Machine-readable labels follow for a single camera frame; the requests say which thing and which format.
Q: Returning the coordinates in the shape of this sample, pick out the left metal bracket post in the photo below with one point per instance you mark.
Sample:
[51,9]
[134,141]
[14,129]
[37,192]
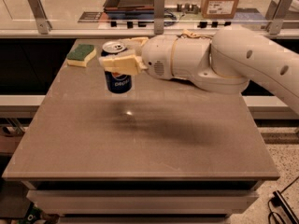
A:
[42,22]

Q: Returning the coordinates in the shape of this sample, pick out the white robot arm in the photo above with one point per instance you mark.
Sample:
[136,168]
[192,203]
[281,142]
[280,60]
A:
[225,62]

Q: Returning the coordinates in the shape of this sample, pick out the right metal bracket post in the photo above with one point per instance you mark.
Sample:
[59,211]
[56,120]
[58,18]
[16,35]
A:
[275,15]

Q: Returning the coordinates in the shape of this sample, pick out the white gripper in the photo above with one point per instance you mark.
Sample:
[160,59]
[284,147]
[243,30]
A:
[157,56]

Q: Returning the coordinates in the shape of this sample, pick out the green and yellow sponge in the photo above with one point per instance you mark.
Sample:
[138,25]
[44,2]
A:
[81,55]

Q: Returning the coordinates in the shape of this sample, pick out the blue pepsi can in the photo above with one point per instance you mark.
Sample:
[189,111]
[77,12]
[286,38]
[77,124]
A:
[116,83]

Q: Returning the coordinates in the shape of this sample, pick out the middle metal bracket post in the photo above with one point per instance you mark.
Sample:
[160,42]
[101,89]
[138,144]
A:
[158,17]

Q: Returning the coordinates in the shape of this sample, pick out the black power strip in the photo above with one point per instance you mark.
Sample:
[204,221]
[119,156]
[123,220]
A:
[279,210]

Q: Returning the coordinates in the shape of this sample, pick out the brown cardboard box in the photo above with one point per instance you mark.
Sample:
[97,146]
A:
[218,9]

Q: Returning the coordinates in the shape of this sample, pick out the metal bracket post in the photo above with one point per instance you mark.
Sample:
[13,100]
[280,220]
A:
[275,15]
[158,17]
[42,22]

